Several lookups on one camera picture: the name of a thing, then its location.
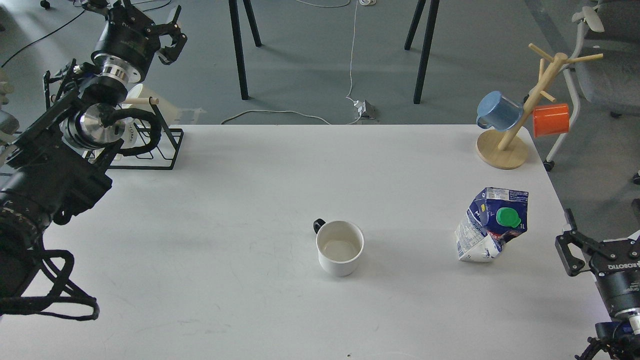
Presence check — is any black table leg pair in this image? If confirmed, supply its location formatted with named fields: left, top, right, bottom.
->
left=228, top=0, right=263, bottom=100
left=403, top=0, right=441, bottom=105

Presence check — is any black table leg left pair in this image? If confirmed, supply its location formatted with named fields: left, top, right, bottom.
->
left=228, top=0, right=263, bottom=100

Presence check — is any white ceramic mug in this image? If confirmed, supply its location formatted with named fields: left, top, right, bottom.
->
left=312, top=218, right=366, bottom=277

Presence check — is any blue mug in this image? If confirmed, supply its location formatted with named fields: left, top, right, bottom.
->
left=476, top=90, right=524, bottom=132

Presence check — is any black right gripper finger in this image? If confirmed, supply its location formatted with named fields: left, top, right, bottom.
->
left=555, top=208, right=608, bottom=277

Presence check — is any white mug lying in rack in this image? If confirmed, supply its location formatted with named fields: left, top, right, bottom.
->
left=121, top=118, right=138, bottom=150

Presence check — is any white power cable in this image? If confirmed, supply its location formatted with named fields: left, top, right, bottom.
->
left=220, top=0, right=378, bottom=126

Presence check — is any black wire cup rack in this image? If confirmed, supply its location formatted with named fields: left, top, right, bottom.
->
left=43, top=70, right=185, bottom=171

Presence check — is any white power adapter plug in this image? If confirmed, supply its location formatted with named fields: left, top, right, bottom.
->
left=353, top=100, right=377, bottom=121

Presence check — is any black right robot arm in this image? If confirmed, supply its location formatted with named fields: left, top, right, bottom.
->
left=555, top=208, right=640, bottom=360

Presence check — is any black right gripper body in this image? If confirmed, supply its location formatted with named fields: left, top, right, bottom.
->
left=589, top=239, right=640, bottom=321

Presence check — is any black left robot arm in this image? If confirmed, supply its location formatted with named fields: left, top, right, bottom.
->
left=0, top=0, right=188, bottom=321

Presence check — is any orange mug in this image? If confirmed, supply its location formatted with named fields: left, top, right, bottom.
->
left=532, top=103, right=570, bottom=138

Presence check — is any blue white milk carton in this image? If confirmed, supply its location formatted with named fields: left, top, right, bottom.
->
left=454, top=187, right=530, bottom=263

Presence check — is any wooden mug tree stand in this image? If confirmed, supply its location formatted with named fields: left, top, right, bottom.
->
left=475, top=43, right=604, bottom=170

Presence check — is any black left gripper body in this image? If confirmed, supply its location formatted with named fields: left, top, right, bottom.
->
left=91, top=4, right=160, bottom=84

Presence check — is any white mug upper in rack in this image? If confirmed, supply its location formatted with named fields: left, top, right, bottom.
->
left=121, top=83, right=181, bottom=126

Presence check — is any black table leg right pair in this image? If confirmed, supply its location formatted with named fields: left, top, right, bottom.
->
left=403, top=0, right=441, bottom=105

